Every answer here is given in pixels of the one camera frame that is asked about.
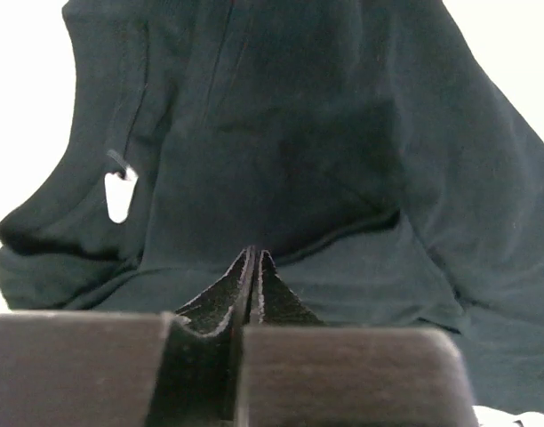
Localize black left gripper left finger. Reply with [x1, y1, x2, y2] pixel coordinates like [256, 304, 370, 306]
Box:
[0, 248, 255, 426]

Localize black t-shirt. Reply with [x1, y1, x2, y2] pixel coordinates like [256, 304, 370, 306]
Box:
[0, 1, 544, 414]

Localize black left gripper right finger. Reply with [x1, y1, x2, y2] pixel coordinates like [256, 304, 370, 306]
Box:
[236, 252, 477, 426]

